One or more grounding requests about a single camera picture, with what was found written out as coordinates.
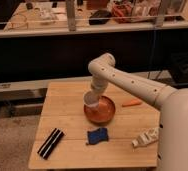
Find white ceramic cup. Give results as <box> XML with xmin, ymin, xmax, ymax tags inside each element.
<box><xmin>83</xmin><ymin>91</ymin><xmax>99</xmax><ymax>107</ymax></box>

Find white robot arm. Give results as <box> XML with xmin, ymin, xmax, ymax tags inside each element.
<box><xmin>88</xmin><ymin>53</ymin><xmax>188</xmax><ymax>171</ymax></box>

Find orange ceramic bowl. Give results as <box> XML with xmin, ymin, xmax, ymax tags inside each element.
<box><xmin>84</xmin><ymin>96</ymin><xmax>116</xmax><ymax>124</ymax></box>

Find orange carrot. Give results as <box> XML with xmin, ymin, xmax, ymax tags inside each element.
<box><xmin>122</xmin><ymin>100</ymin><xmax>142</xmax><ymax>107</ymax></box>

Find blue cloth object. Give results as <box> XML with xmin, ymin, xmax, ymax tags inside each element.
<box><xmin>87</xmin><ymin>128</ymin><xmax>109</xmax><ymax>145</ymax></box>

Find black bag on shelf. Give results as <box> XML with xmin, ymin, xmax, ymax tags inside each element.
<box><xmin>89</xmin><ymin>10</ymin><xmax>111</xmax><ymax>25</ymax></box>

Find black rectangular bar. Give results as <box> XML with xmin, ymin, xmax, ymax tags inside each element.
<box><xmin>37</xmin><ymin>128</ymin><xmax>64</xmax><ymax>160</ymax></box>

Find white plastic bottle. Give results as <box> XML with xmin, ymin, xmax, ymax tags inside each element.
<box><xmin>132</xmin><ymin>128</ymin><xmax>159</xmax><ymax>148</ymax></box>

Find red cluttered items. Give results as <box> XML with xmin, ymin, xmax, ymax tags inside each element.
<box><xmin>111</xmin><ymin>3</ymin><xmax>150</xmax><ymax>23</ymax></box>

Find metal shelf post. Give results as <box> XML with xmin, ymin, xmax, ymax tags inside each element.
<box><xmin>66</xmin><ymin>0</ymin><xmax>76</xmax><ymax>31</ymax></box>

